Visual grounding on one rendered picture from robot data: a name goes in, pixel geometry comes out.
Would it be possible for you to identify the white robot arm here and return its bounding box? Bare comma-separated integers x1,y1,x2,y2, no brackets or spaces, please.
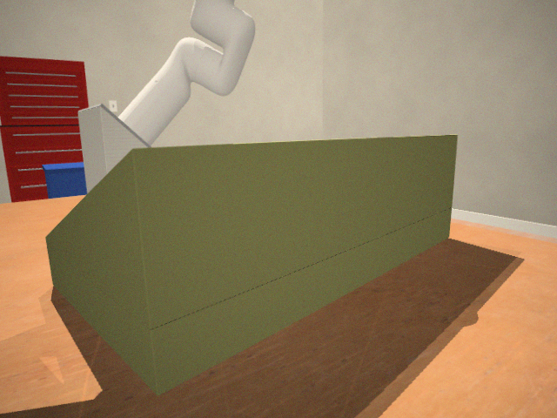
119,0,255,145

